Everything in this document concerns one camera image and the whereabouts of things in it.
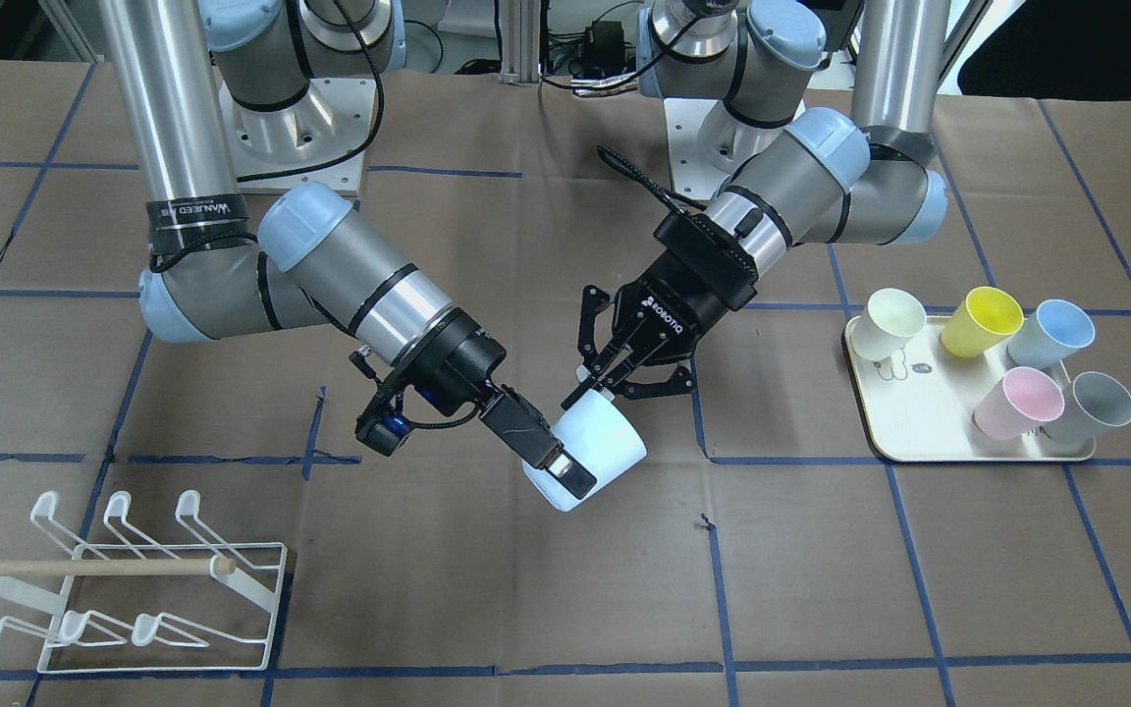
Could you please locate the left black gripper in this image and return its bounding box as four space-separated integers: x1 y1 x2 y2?
562 212 761 411

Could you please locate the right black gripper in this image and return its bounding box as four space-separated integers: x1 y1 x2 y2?
399 309 598 502

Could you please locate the light blue plastic cup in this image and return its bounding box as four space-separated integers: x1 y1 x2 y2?
552 389 647 498

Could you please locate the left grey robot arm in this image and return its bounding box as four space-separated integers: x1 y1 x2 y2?
562 1 948 408

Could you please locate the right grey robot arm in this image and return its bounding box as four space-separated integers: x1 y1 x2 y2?
100 1 603 509

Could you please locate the pale green plastic cup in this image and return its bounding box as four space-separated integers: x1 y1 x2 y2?
848 288 929 362

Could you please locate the yellow plastic cup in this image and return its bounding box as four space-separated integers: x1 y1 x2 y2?
940 286 1025 357

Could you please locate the pink plastic cup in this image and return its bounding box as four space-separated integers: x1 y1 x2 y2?
973 367 1065 440

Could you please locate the grey plastic cup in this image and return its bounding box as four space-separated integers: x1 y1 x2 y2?
1042 371 1131 443

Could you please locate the black power adapter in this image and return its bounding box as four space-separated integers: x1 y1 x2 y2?
580 20 625 76

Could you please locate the cream plastic tray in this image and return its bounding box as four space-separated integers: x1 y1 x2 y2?
843 316 1096 462

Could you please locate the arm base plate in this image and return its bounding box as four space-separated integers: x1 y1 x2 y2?
664 98 782 200
219 78 374 198

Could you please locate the aluminium frame post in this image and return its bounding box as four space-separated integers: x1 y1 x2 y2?
495 0 549 85

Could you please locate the white wire cup rack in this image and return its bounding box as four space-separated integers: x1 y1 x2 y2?
0 489 290 675

